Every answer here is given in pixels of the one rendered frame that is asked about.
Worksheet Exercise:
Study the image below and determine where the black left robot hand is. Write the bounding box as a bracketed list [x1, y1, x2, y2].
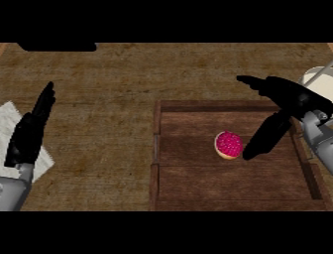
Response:
[3, 80, 58, 170]

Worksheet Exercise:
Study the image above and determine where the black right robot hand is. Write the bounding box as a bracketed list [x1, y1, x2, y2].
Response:
[236, 74, 333, 162]

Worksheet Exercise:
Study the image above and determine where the brown wooden tray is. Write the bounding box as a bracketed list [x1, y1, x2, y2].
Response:
[149, 99, 333, 212]

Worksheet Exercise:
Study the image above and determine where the white cloth placemat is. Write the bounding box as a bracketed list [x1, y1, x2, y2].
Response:
[0, 100, 58, 185]

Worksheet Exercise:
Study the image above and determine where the white tiered wire basket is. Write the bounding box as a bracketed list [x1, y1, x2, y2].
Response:
[297, 43, 333, 121]

